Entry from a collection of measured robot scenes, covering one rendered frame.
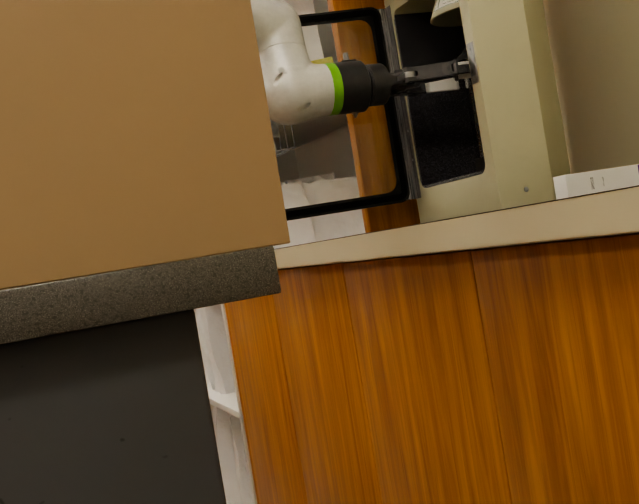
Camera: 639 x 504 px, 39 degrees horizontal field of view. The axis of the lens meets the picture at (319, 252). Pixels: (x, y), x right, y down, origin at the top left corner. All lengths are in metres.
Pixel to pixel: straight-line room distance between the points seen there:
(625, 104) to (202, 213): 1.34
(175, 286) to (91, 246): 0.08
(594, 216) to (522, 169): 0.75
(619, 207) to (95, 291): 0.46
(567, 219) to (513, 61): 0.77
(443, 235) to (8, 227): 0.58
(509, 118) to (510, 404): 0.64
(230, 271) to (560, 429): 0.47
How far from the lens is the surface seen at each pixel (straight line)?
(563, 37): 2.15
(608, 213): 0.87
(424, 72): 1.65
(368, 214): 1.89
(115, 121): 0.77
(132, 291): 0.73
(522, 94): 1.65
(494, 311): 1.13
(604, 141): 2.06
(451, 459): 1.33
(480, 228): 1.06
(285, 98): 1.57
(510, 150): 1.62
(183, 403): 0.80
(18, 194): 0.75
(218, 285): 0.74
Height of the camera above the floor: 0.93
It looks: level
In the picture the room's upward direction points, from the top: 9 degrees counter-clockwise
